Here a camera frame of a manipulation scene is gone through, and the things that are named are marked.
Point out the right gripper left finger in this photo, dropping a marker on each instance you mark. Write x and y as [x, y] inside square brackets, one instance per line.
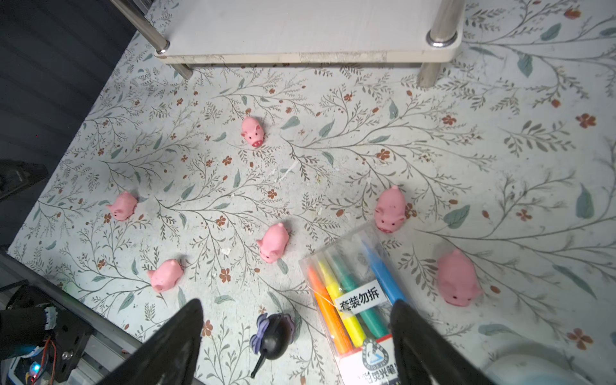
[169, 356]

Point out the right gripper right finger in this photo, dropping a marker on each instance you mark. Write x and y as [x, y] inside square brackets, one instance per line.
[423, 356]

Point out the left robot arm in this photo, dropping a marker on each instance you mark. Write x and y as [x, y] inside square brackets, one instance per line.
[24, 329]

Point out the white two-tier shelf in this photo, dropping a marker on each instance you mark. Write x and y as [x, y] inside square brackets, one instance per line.
[428, 33]

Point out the pink pig toy bottom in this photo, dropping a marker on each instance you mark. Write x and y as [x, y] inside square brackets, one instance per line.
[166, 276]

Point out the pink pig toy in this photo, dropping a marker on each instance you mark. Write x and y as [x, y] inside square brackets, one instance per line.
[252, 132]
[166, 276]
[456, 279]
[273, 244]
[390, 210]
[123, 207]

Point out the pink pig toy far right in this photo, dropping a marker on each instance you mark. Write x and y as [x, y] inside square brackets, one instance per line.
[456, 279]

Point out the pack of coloured markers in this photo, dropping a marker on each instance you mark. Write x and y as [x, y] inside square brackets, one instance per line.
[354, 291]

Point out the black purple toy near markers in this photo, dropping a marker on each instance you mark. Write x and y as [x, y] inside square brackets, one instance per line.
[274, 335]

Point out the light blue alarm clock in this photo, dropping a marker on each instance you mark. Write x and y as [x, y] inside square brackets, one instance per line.
[530, 370]

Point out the pink pig toy right upper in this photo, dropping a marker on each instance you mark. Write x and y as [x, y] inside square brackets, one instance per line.
[390, 210]

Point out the pink pig toy centre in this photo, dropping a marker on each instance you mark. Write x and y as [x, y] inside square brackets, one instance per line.
[273, 244]

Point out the pink pig toy left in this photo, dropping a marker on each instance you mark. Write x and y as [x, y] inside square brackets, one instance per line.
[123, 207]

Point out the pink pig toy top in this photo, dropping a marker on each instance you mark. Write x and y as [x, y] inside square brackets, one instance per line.
[252, 132]

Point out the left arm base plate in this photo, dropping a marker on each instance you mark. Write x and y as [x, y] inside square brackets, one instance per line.
[53, 361]

